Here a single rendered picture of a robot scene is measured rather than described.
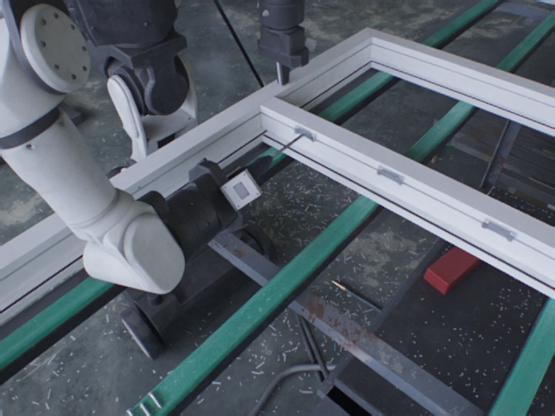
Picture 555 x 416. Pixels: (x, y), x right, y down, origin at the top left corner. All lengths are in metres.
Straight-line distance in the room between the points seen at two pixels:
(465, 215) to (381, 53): 0.59
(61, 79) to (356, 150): 0.51
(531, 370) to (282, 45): 0.68
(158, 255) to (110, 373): 1.16
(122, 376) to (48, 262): 0.93
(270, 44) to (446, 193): 0.45
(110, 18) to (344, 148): 0.47
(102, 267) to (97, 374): 1.12
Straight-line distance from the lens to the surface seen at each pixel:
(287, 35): 0.86
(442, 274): 1.00
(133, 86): 0.95
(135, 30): 0.85
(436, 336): 0.96
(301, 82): 0.97
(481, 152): 1.89
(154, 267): 0.50
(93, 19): 0.85
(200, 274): 1.52
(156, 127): 1.06
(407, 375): 0.65
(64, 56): 0.43
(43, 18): 0.43
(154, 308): 1.45
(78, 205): 0.47
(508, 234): 0.71
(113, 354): 1.67
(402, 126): 2.51
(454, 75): 1.10
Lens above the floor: 1.40
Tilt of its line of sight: 46 degrees down
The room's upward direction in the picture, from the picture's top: 2 degrees counter-clockwise
